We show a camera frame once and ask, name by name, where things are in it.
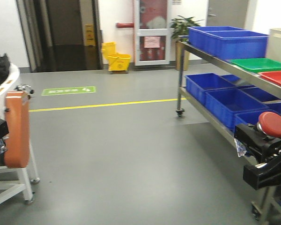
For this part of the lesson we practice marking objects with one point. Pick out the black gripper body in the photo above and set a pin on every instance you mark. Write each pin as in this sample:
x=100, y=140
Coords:
x=267, y=152

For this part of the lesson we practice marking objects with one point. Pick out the red push button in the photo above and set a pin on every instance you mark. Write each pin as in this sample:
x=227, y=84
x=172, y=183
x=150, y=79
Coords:
x=270, y=124

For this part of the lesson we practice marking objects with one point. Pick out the stainless steel cart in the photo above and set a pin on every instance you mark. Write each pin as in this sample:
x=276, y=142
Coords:
x=221, y=107

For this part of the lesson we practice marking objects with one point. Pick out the red plastic tray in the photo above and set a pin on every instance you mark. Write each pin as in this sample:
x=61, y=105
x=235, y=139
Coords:
x=272, y=76

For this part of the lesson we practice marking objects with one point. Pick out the green plastic tray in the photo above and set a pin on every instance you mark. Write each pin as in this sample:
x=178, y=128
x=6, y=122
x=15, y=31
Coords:
x=256, y=65

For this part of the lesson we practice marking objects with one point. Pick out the potted green plant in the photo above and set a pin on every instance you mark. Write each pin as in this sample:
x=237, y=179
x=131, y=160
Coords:
x=180, y=33

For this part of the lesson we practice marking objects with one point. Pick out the yellow mop bucket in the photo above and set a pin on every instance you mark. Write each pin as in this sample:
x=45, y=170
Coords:
x=116, y=61

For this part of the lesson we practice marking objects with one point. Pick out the orange padded robot panel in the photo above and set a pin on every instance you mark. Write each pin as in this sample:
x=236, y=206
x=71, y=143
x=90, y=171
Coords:
x=17, y=117

